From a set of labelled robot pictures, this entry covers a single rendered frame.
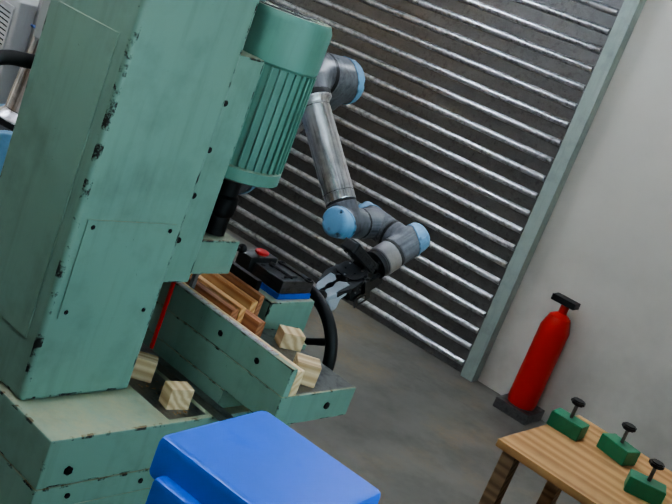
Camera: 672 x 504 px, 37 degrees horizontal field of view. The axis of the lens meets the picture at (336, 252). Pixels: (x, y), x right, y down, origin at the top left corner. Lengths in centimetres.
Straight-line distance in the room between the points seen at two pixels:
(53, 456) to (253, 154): 61
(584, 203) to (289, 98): 312
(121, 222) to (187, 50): 29
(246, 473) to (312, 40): 101
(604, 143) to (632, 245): 48
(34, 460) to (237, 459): 74
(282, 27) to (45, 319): 62
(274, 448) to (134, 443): 76
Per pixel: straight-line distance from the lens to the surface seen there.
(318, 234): 546
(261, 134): 178
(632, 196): 469
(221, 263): 191
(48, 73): 163
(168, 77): 155
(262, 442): 98
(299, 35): 175
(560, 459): 306
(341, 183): 236
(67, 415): 168
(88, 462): 168
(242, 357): 179
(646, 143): 469
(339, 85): 251
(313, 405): 182
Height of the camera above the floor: 160
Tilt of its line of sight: 15 degrees down
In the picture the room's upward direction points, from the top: 21 degrees clockwise
